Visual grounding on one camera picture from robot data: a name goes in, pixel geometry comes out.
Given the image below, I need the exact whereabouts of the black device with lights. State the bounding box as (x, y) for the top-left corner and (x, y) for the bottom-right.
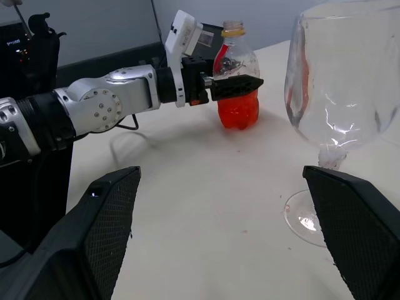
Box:
(0, 20), (34, 101)

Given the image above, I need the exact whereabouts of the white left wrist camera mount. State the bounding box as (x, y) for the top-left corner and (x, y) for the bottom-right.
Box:
(164, 9), (215, 109)

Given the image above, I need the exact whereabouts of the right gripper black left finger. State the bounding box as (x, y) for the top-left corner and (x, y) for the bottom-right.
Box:
(0, 166), (141, 300)

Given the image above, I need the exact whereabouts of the black bulky object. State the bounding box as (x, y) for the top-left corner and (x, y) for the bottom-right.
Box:
(27, 12), (68, 94)

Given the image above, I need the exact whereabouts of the black robot torso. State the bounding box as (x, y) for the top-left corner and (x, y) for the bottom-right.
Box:
(0, 118), (74, 269)

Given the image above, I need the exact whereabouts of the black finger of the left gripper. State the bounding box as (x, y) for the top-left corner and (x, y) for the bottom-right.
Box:
(209, 74), (264, 102)
(222, 57), (247, 73)

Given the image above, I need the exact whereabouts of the clear wine glass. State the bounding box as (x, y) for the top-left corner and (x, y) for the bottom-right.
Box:
(283, 4), (400, 248)

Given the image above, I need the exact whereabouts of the thin grey rod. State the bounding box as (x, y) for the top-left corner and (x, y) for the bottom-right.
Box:
(12, 3), (34, 40)

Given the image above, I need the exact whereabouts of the plastic bottle with red drink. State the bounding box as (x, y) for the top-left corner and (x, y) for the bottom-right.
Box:
(212, 19), (261, 130)

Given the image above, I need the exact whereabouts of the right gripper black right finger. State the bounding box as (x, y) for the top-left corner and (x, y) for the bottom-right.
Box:
(302, 166), (400, 300)

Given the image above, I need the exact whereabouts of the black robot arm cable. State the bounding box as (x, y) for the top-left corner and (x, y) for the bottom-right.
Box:
(115, 114), (140, 131)

